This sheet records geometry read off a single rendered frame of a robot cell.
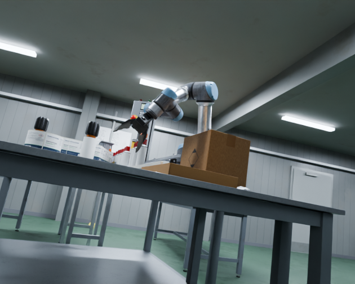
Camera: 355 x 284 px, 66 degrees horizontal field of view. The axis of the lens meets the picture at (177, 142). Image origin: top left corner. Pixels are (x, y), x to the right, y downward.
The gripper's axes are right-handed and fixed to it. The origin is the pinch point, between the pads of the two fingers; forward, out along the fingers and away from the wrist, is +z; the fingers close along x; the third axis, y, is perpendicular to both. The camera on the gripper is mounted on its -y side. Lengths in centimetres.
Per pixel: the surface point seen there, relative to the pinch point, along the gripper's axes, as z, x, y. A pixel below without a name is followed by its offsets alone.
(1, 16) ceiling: -5, 268, 256
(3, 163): 21, 11, -63
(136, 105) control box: -25, 21, 80
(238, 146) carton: -37, -43, -1
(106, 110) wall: -7, 133, 512
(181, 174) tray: -7, -25, -49
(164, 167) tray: -5, -20, -46
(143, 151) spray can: -2.8, -9.4, 26.5
